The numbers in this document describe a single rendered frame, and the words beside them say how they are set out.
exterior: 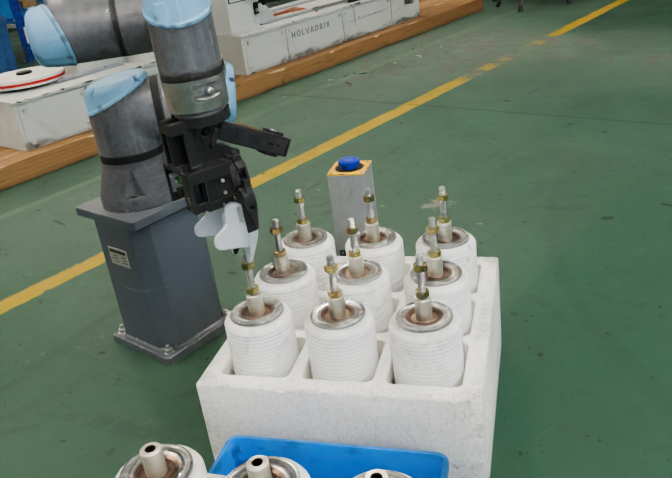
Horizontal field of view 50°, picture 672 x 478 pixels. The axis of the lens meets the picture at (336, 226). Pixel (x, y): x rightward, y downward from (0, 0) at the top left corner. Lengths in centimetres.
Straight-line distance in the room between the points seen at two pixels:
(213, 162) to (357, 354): 31
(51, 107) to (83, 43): 195
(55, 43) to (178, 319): 65
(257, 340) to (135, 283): 46
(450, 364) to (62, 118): 222
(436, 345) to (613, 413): 38
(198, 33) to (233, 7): 268
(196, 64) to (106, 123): 49
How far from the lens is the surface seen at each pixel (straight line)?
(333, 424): 99
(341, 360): 96
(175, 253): 137
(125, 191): 134
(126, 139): 132
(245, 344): 100
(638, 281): 156
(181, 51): 85
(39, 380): 152
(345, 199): 132
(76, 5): 97
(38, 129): 288
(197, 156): 89
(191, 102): 86
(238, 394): 101
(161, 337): 143
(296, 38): 373
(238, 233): 93
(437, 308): 97
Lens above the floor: 75
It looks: 24 degrees down
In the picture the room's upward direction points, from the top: 8 degrees counter-clockwise
